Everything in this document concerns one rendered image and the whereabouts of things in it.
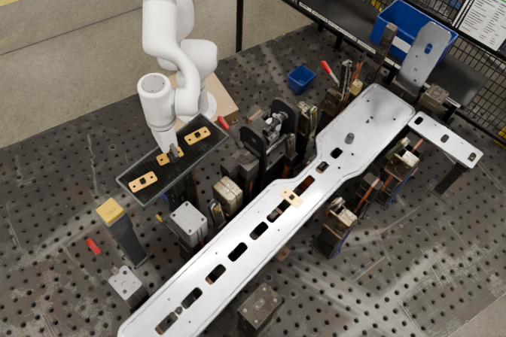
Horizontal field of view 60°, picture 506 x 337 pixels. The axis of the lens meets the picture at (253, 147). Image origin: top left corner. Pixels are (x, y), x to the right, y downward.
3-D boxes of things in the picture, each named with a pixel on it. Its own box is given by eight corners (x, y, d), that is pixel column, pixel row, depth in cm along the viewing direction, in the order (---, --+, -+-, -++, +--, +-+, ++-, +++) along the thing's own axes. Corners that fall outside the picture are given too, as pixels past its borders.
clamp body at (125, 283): (144, 328, 157) (123, 307, 126) (124, 305, 161) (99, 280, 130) (164, 308, 161) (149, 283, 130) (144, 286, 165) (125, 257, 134)
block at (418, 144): (397, 189, 192) (421, 157, 168) (376, 174, 195) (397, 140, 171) (408, 175, 195) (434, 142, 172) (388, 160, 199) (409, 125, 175)
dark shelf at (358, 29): (462, 111, 178) (465, 107, 175) (295, 4, 208) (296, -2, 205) (487, 83, 187) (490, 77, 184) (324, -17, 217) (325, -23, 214)
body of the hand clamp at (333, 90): (323, 146, 202) (339, 99, 172) (312, 137, 204) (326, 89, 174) (330, 138, 204) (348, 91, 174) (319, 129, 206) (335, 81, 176)
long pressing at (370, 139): (159, 391, 122) (158, 390, 121) (110, 332, 129) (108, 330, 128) (419, 111, 178) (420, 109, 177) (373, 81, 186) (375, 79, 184)
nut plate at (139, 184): (133, 192, 134) (132, 191, 133) (128, 183, 136) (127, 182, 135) (157, 180, 137) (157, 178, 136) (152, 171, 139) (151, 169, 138)
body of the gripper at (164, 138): (141, 110, 125) (147, 132, 134) (156, 137, 120) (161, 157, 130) (166, 101, 127) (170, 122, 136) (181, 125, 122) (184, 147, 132)
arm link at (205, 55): (178, 71, 184) (169, 31, 163) (222, 72, 184) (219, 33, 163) (175, 94, 178) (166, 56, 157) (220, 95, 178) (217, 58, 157)
